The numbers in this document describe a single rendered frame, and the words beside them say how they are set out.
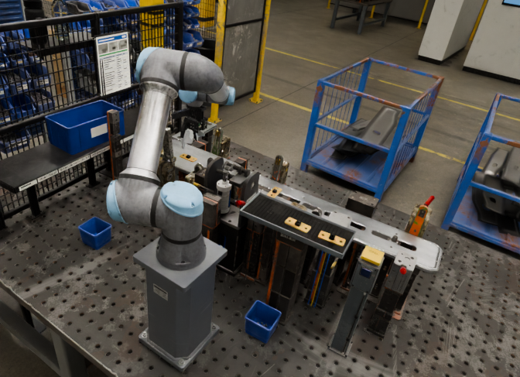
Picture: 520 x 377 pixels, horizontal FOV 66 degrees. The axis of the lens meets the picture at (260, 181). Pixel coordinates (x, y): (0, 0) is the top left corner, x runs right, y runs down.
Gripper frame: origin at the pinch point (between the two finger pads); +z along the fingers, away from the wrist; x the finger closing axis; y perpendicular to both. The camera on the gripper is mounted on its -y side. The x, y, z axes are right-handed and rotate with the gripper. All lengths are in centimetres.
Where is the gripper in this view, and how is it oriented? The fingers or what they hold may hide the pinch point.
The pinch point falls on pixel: (189, 142)
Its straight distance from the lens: 191.6
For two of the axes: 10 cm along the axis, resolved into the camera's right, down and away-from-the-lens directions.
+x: 4.8, -4.2, 7.7
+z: -1.3, 8.4, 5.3
